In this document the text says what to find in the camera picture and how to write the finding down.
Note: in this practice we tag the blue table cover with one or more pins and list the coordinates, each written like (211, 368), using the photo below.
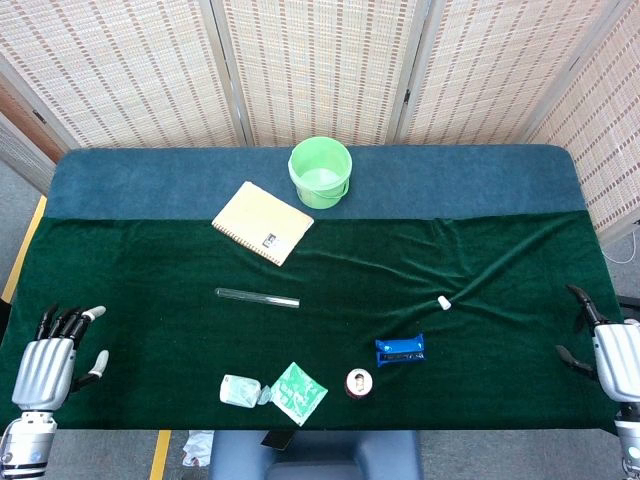
(150, 180)

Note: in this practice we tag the brown wooden door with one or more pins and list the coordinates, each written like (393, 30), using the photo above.
(25, 117)

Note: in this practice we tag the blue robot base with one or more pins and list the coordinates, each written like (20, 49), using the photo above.
(320, 460)

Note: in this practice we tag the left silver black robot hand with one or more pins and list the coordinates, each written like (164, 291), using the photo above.
(45, 367)

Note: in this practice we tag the red drink can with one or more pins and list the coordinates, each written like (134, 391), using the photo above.
(359, 383)

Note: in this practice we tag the beige spiral notebook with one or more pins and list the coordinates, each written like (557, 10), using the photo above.
(260, 220)

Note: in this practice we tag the grey ribbed panel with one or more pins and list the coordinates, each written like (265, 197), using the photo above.
(20, 150)

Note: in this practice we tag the woven bamboo screen panel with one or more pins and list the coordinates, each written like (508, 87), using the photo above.
(115, 65)
(610, 125)
(500, 65)
(320, 65)

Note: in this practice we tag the white crumpled rag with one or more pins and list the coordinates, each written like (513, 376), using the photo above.
(196, 447)

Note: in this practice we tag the clear glass test tube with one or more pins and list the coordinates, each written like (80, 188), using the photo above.
(257, 298)

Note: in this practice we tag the white tube cap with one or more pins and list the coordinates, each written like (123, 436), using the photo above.
(444, 302)

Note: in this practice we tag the green white sachet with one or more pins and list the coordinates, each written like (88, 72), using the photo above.
(300, 395)

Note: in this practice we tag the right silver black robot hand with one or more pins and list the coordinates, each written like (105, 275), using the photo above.
(620, 357)

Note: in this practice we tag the white wrapped tissue pack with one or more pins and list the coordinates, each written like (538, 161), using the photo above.
(240, 390)

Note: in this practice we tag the dark green velvet cloth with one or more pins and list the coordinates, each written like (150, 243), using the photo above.
(160, 340)

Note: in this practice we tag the blue snack packet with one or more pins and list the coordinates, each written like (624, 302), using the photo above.
(400, 350)

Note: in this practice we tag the light green plastic bucket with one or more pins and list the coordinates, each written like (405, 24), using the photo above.
(320, 192)

